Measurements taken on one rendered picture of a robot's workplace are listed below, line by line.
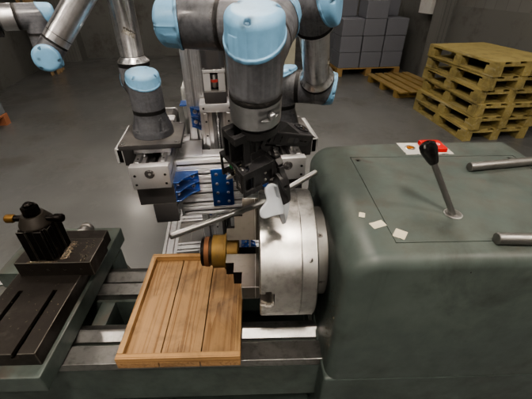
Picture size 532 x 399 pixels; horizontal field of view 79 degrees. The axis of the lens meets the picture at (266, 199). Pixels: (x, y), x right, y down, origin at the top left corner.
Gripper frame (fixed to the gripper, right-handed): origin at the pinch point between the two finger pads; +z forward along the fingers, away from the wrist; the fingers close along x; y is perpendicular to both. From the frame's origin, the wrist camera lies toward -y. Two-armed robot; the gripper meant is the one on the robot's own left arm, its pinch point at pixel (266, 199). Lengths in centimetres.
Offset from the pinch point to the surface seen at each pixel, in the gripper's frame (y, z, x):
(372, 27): -534, 208, -370
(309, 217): -7.9, 6.5, 5.2
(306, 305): 0.7, 20.0, 16.3
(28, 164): 77, 195, -325
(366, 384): -5, 40, 35
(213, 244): 9.6, 18.1, -8.4
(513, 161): -61, 6, 23
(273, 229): 0.1, 7.1, 2.9
